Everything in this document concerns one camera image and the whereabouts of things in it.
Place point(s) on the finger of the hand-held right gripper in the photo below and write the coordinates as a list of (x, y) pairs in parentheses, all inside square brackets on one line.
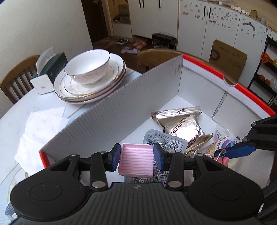
[(238, 150)]

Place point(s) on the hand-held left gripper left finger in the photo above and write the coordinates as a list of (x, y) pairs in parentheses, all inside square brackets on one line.
[(115, 156)]

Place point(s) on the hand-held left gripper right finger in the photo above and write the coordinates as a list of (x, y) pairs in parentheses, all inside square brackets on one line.
[(158, 156)]

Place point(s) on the pink binder clip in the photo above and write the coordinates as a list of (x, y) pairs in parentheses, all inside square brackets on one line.
[(223, 161)]

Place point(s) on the pink ribbed plastic pad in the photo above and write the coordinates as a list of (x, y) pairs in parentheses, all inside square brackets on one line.
[(136, 160)]

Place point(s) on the gold and silver snack packet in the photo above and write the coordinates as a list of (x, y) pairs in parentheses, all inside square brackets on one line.
[(184, 127)]

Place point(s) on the red and white cardboard box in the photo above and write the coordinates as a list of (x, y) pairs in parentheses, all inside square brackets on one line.
[(151, 90)]

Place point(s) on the white patterned desktop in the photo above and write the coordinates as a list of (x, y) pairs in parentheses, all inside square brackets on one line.
[(19, 108)]

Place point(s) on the colourful clear plastic packet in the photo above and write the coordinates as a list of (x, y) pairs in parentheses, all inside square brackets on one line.
[(227, 141)]

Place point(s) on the grey barcode sachet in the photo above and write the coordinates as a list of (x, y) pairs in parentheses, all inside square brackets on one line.
[(171, 142)]

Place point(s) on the white plate gold rim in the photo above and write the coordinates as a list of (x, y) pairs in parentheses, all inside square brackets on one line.
[(72, 101)]

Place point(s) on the black metal shelf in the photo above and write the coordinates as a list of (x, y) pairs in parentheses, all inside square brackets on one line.
[(265, 82)]

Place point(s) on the white paper napkin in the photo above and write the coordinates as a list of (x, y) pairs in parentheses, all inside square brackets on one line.
[(39, 134)]

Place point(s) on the stack of white plates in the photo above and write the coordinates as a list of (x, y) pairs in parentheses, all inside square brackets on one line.
[(65, 88)]

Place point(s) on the flat brown cardboard box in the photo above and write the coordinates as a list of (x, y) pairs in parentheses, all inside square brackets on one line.
[(227, 60)]

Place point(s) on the white bowl gold rim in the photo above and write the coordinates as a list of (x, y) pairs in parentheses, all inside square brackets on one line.
[(86, 67)]

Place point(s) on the orange bag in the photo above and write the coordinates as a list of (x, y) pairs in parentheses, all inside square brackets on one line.
[(266, 58)]

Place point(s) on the wooden chair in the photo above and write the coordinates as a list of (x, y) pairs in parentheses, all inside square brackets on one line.
[(13, 84), (151, 58)]

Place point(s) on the green and white tissue box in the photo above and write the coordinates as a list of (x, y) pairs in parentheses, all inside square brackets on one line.
[(43, 84)]

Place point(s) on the purple slipper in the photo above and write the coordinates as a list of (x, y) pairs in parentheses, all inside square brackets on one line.
[(134, 51), (125, 50)]

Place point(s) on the pink slipper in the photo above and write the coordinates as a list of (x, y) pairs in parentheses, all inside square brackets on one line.
[(137, 42), (142, 45)]

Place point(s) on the dark sneaker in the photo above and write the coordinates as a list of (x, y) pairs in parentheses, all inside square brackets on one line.
[(119, 41), (125, 40)]

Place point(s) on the black shoe rack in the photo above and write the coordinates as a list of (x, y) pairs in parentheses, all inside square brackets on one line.
[(163, 37)]

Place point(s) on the white wardrobe with stickers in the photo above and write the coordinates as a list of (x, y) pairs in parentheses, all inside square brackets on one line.
[(190, 28)]

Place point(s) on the small brown box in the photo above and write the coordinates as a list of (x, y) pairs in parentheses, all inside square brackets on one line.
[(253, 13)]

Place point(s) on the dark brown door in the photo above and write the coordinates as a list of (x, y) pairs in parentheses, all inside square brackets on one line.
[(97, 19)]

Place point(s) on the stacked cardboard boxes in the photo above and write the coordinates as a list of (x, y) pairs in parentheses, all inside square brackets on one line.
[(123, 10)]

